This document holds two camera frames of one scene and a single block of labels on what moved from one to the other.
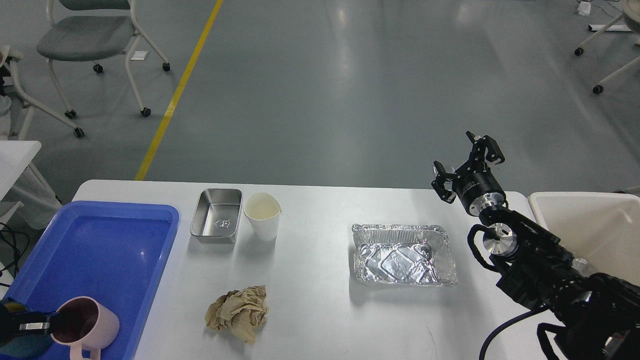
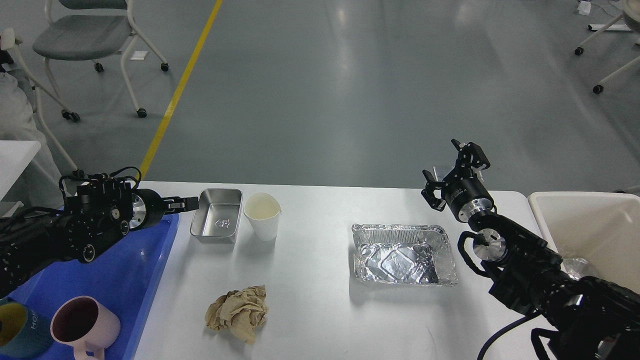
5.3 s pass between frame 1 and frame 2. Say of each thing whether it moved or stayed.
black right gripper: moved
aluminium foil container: stayed
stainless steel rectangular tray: stayed
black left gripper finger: moved
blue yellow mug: stayed
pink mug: stayed
